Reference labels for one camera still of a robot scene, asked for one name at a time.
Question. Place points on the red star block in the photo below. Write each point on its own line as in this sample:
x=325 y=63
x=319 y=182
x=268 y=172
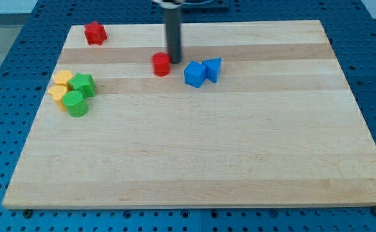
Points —
x=95 y=33

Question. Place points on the wooden board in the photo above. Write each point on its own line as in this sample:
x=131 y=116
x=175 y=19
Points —
x=280 y=129

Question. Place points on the yellow heart block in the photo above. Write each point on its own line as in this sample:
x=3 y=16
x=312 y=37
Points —
x=57 y=93

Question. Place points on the blue cube block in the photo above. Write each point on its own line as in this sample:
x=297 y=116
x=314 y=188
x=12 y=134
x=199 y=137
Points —
x=194 y=74

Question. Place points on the green cylinder block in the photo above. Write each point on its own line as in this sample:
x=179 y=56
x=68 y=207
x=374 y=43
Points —
x=75 y=103

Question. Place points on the green star block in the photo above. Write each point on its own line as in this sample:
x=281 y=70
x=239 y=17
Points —
x=84 y=83

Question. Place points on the blue triangle block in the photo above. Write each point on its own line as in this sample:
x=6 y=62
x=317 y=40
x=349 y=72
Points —
x=213 y=67

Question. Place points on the red cylinder block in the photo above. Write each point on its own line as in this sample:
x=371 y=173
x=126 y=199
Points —
x=161 y=64

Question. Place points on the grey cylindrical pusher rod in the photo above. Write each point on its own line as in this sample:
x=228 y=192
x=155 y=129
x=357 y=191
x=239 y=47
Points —
x=172 y=18

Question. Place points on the yellow pentagon block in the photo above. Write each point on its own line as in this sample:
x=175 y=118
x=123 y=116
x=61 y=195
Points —
x=62 y=78

